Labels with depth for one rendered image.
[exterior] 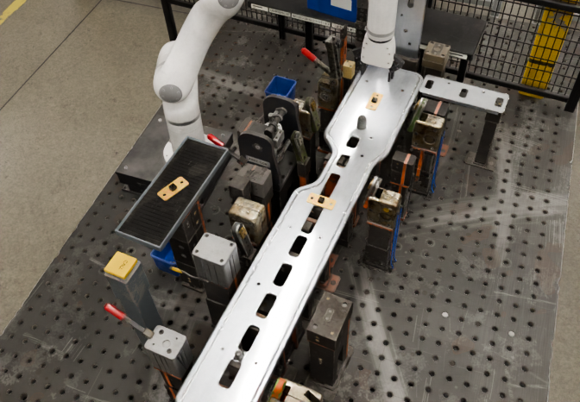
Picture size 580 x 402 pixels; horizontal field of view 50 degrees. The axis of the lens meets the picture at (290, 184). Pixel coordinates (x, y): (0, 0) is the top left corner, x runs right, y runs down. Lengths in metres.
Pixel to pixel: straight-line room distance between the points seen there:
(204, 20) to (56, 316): 1.04
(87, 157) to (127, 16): 1.26
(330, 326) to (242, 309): 0.24
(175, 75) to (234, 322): 0.77
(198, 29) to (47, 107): 2.14
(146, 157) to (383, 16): 0.99
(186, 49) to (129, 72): 2.07
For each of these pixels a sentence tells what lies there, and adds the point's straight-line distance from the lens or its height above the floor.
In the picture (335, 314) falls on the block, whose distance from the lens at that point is 1.63.
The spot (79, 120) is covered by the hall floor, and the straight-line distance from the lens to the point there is 3.78.
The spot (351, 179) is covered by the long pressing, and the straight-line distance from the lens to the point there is 1.93.
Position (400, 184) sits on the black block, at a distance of 2.07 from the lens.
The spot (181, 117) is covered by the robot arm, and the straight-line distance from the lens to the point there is 2.12.
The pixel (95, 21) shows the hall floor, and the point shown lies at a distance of 4.50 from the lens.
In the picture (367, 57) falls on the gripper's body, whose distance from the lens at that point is 2.02.
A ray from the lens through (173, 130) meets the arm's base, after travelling 2.18.
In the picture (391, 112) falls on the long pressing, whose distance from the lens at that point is 2.13.
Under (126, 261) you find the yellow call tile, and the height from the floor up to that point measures 1.16.
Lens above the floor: 2.47
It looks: 50 degrees down
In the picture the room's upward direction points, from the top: 3 degrees counter-clockwise
